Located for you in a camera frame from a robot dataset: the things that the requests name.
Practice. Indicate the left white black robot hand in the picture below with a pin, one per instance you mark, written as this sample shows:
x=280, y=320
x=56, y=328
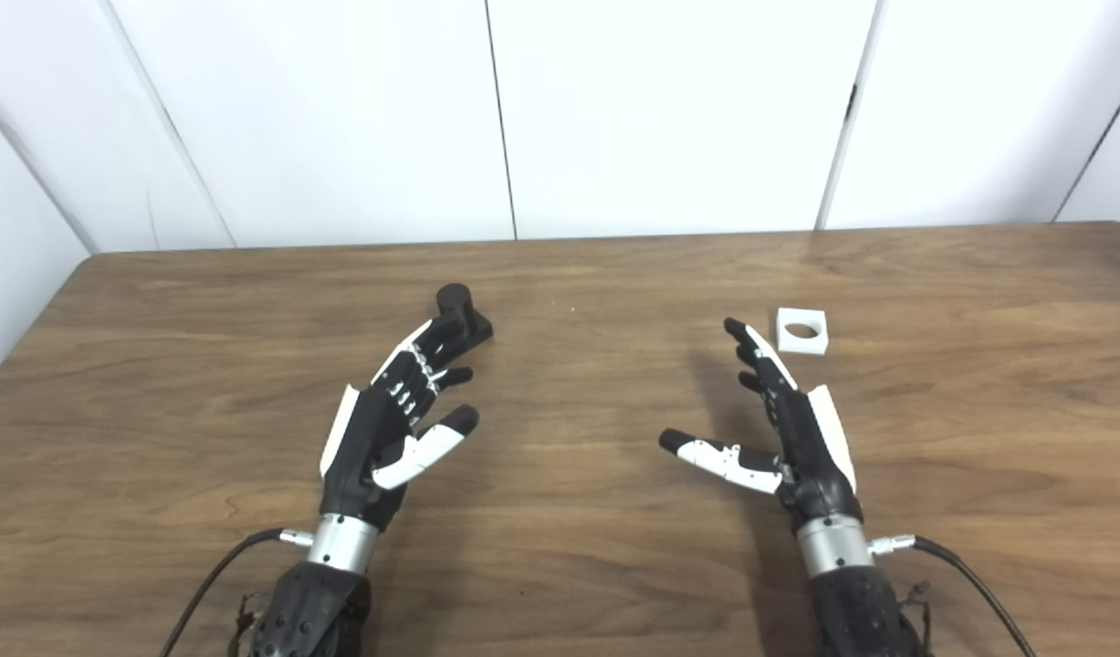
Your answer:
x=368, y=438

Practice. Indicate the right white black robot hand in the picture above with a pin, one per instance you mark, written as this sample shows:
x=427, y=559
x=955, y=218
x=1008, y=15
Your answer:
x=811, y=447

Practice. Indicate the white square piece with hole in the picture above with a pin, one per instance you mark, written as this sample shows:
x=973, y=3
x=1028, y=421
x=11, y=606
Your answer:
x=820, y=342

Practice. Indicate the black peg with square base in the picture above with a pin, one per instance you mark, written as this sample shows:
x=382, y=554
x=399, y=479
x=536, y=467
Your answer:
x=455, y=306

